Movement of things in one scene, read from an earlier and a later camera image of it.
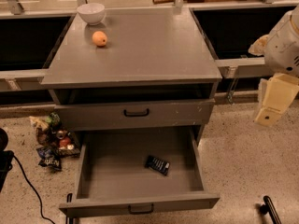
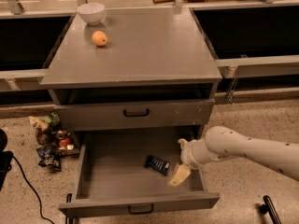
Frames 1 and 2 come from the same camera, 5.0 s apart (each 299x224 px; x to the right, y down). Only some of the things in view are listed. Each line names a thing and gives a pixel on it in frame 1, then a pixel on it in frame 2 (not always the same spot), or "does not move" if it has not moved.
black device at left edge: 6,158 does not move
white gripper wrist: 281,51 to 189,153
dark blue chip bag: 50,157 does not move
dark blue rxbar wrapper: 159,165 does not move
